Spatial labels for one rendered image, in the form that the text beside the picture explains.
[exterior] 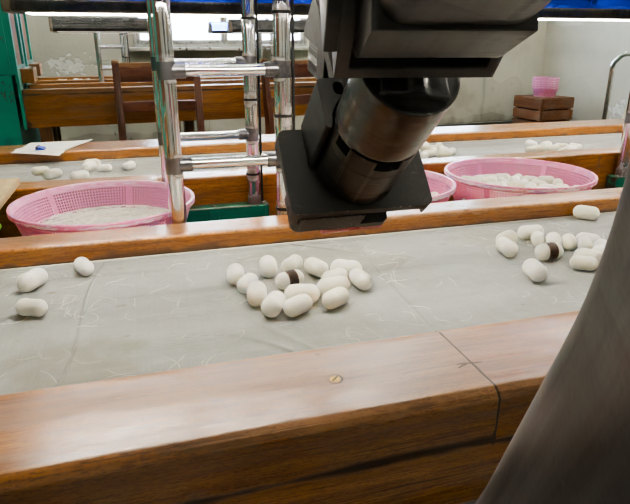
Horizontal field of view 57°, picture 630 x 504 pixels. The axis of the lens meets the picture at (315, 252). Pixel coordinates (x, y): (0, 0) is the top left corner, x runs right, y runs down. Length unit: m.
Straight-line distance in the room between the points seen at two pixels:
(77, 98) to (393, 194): 2.96
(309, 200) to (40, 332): 0.32
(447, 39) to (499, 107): 6.96
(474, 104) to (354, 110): 6.68
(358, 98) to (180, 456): 0.23
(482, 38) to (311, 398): 0.26
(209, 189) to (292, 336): 0.58
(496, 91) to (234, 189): 6.20
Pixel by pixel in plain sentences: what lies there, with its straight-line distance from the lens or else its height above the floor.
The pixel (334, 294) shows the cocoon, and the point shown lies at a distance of 0.59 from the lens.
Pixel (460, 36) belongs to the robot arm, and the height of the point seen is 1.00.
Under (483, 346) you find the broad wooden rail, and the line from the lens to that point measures 0.49.
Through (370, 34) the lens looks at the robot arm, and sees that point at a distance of 0.25.
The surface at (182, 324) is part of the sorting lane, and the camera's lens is 0.58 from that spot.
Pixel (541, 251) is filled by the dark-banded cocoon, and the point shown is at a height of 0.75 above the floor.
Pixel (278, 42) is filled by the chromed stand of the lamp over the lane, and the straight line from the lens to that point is 0.80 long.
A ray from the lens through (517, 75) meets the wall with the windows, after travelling 7.32.
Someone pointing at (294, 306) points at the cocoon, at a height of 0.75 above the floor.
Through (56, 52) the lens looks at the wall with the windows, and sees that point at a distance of 5.62.
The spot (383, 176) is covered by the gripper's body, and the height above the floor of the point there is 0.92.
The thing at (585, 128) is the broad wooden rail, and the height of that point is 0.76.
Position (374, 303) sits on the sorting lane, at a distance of 0.61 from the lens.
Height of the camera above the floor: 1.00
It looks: 20 degrees down
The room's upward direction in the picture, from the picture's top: straight up
